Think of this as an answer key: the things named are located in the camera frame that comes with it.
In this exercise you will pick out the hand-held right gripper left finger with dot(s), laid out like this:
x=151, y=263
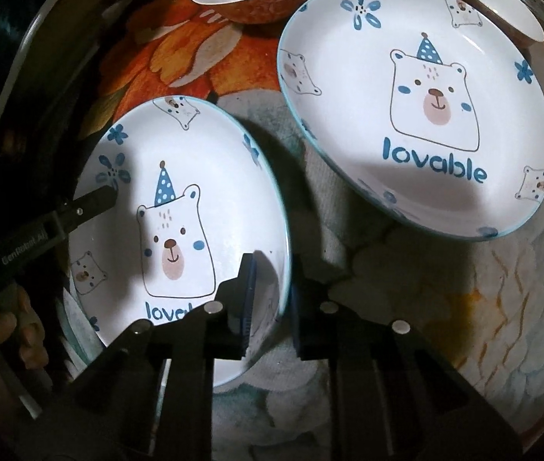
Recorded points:
x=248, y=297

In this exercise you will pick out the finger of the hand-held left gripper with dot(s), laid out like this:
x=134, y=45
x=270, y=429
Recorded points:
x=94, y=201

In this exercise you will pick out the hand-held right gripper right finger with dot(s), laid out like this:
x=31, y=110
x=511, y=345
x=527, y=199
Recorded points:
x=300, y=319

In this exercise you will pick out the white bear-print plate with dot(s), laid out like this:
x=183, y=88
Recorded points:
x=348, y=105
x=180, y=192

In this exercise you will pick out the floral blanket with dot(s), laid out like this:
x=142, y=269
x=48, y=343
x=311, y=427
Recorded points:
x=445, y=321

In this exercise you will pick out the dark object with grey edge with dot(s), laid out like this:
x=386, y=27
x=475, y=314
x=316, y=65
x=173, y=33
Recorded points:
x=12, y=81

